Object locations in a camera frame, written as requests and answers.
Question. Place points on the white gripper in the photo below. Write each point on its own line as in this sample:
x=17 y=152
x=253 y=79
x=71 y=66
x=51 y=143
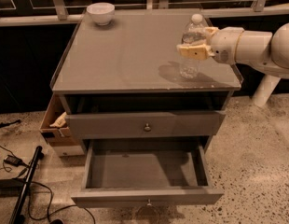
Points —
x=225 y=45

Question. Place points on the black power adapter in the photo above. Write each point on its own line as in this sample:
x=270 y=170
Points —
x=14 y=161

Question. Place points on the clear plastic water bottle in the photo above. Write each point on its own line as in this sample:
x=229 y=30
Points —
x=193 y=34

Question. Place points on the black tool on floor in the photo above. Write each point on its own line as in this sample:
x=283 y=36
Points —
x=2 y=124

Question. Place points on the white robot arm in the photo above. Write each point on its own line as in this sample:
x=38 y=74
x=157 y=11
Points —
x=265 y=52

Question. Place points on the grey upper drawer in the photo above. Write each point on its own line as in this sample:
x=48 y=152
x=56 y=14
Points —
x=145 y=124

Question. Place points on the white metal railing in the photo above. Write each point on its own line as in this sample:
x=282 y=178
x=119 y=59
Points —
x=57 y=3

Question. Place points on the grey drawer cabinet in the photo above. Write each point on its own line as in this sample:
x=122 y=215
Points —
x=132 y=65

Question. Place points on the black pole on floor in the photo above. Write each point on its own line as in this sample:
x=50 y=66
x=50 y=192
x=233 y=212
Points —
x=17 y=217

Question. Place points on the open grey middle drawer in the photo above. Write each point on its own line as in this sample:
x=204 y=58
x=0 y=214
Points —
x=147 y=171

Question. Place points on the white diagonal post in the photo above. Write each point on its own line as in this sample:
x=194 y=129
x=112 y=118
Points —
x=265 y=89

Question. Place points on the brown cardboard box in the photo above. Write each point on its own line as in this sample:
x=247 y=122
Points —
x=56 y=132

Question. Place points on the white ceramic bowl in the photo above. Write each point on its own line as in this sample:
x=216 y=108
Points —
x=101 y=13

